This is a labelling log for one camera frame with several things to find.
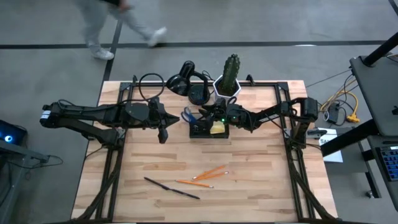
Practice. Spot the orange pencil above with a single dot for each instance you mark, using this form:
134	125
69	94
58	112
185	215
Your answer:
211	176
210	171
194	183

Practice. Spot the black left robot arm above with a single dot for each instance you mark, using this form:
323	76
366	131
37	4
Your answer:
93	115

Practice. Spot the black ballpoint pen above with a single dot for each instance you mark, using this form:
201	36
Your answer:
157	183
185	193

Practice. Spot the yellow sticky note pad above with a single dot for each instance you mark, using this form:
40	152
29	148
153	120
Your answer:
218	129

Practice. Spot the black frame clamp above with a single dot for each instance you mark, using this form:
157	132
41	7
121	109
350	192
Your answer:
134	78
249	79

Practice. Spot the green cactus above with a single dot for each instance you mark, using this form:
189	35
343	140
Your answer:
230	71

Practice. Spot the black mesh desk organizer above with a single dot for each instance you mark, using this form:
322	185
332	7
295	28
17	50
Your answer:
202	134

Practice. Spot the grey metal stand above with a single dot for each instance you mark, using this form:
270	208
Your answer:
9	186

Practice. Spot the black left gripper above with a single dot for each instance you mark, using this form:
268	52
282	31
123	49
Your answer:
157	116

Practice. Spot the white paper sheet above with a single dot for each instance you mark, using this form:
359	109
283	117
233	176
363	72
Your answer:
334	155

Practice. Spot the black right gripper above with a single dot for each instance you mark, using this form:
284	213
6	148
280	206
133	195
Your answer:
233	116

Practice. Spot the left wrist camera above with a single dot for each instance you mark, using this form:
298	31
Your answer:
162	136

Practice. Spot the white hexagonal plant pot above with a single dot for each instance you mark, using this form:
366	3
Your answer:
217	93

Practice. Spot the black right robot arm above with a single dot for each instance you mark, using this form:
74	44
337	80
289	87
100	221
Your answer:
280	110

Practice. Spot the grey closed laptop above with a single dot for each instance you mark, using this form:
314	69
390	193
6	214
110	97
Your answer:
373	93

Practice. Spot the brown potting soil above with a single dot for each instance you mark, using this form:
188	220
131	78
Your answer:
221	88

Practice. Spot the black device with blue light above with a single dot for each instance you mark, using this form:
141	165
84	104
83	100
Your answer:
12	133

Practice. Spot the black cart caster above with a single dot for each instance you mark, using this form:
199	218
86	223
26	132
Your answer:
370	194

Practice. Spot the black slanted pole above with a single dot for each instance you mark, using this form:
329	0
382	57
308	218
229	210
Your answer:
381	49

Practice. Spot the black desk lamp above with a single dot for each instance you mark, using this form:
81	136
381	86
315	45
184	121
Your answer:
199	95

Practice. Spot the black cart frame bar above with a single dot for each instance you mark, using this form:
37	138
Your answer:
348	140

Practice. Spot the black power adapter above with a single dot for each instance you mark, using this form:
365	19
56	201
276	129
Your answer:
334	112

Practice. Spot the keyboard with lit keys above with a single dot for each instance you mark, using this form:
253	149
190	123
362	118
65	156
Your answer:
390	163

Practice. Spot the black aluminium table frame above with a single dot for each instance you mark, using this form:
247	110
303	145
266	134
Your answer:
174	83

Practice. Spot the person's hand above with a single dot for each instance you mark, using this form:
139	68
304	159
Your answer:
124	5

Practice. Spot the person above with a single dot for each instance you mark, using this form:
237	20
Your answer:
93	18

